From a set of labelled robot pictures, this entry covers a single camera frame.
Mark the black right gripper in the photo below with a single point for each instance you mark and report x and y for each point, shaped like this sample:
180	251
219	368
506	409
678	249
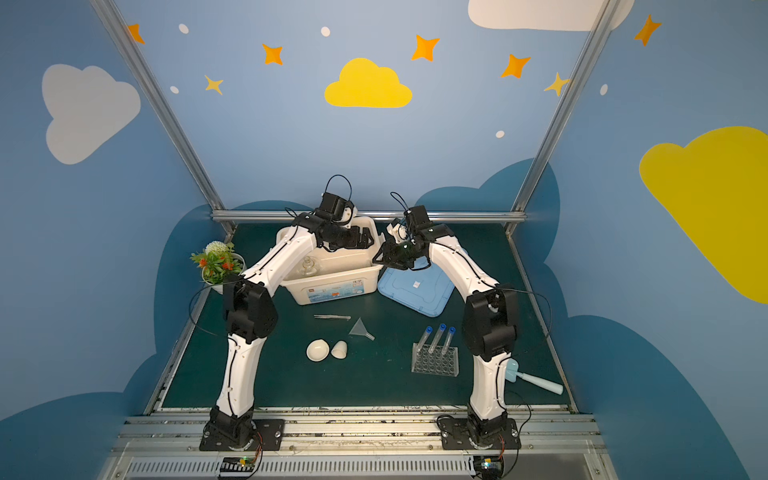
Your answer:
395	253

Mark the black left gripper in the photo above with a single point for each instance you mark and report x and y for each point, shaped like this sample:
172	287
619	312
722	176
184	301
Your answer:
351	236

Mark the small white cup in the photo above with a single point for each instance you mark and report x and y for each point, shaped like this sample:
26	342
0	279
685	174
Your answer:
340	350

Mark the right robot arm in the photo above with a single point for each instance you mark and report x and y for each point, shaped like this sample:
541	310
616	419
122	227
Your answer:
490	325

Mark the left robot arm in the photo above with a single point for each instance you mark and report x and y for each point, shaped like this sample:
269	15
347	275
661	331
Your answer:
249	310

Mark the light blue plastic lid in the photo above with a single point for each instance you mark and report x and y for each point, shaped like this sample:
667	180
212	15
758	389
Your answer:
426	289

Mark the white plastic storage bin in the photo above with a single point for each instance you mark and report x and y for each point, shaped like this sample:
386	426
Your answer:
342	274

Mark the metal tweezers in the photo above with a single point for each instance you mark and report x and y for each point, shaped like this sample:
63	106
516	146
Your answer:
332	317

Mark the potted plant white pot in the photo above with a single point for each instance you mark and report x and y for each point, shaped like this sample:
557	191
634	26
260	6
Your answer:
218	262

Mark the clear acrylic test tube rack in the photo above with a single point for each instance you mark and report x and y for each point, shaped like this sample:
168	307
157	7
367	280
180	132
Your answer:
436	363

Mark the white mortar bowl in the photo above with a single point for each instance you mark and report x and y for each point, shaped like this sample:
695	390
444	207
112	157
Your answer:
317	350

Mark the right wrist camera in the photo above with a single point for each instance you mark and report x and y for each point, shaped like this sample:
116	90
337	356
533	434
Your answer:
398	231

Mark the light blue brush white handle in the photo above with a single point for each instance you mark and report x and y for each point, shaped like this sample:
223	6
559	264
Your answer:
514	374

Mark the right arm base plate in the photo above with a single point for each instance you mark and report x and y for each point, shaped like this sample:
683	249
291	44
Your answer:
472	433

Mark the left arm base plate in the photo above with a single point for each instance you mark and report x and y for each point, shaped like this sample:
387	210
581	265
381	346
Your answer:
244	435

